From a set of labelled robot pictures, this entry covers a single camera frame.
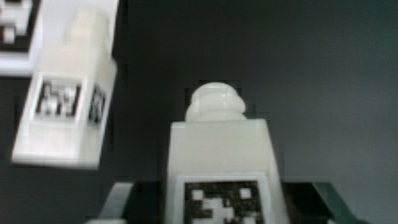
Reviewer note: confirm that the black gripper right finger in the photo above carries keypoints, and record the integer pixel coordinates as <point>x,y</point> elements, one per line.
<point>316,206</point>

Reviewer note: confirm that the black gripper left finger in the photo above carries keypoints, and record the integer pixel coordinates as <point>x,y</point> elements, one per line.
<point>133,204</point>

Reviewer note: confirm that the white table leg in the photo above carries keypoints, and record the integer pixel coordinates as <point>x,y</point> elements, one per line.
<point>224,187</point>
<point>61,131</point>

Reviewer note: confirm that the fiducial marker sheet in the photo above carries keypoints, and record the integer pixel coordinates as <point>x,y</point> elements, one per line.
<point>18,40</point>

